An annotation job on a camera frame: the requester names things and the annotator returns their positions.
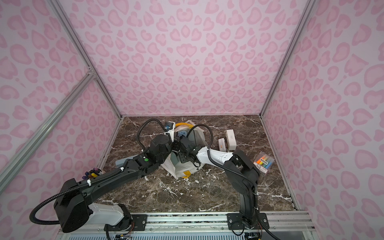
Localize green grey curved clock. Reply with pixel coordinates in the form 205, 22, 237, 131
115, 156, 140, 169

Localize clear marker pack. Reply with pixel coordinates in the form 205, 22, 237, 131
254, 152, 275, 175

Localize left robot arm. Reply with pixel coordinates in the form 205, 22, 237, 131
54, 135, 177, 233

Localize small white digital clock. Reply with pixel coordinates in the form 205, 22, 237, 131
218, 138, 227, 152

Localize grey blue square clock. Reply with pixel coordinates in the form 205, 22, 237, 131
188, 128, 207, 147

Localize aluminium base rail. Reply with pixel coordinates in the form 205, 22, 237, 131
55, 211, 319, 240

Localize white rectangular digital clock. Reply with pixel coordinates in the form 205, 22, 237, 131
225, 130, 237, 151

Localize white canvas bag yellow handles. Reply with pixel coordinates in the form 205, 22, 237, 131
161, 120, 210, 179

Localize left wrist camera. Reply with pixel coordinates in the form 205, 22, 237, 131
165, 122, 176, 132

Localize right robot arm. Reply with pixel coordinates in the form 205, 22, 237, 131
174, 137, 260, 229

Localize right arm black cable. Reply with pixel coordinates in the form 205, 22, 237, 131
185, 123, 281, 240

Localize coloured items left edge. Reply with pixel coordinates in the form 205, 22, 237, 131
82, 168, 103, 180

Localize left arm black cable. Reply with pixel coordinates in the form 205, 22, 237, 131
29, 118, 169, 226

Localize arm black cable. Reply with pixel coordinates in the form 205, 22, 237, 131
29, 118, 169, 226
185, 123, 281, 240

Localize left frame aluminium strut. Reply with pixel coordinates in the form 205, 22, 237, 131
1, 71, 95, 193

